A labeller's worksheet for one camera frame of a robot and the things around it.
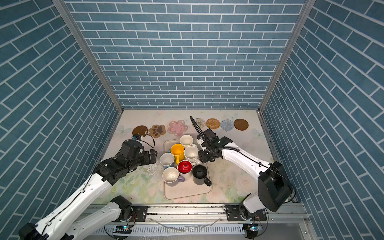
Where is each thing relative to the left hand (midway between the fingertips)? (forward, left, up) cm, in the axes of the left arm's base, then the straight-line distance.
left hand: (151, 153), depth 77 cm
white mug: (+15, -18, -11) cm, 26 cm away
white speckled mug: (+7, -21, -14) cm, 26 cm away
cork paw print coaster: (+28, +5, -17) cm, 33 cm away
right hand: (+2, -26, -6) cm, 27 cm away
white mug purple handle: (-6, -9, -15) cm, 18 cm away
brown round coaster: (+33, -58, -16) cm, 69 cm away
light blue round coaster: (+32, -47, -16) cm, 60 cm away
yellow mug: (+9, -12, -12) cm, 20 cm away
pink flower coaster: (+30, -10, -17) cm, 36 cm away
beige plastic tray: (-13, -18, -16) cm, 28 cm away
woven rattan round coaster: (+33, -37, -16) cm, 52 cm away
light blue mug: (+2, -6, -11) cm, 13 cm away
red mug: (-3, -17, -14) cm, 22 cm away
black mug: (-5, -26, -15) cm, 30 cm away
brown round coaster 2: (+28, +16, -17) cm, 37 cm away
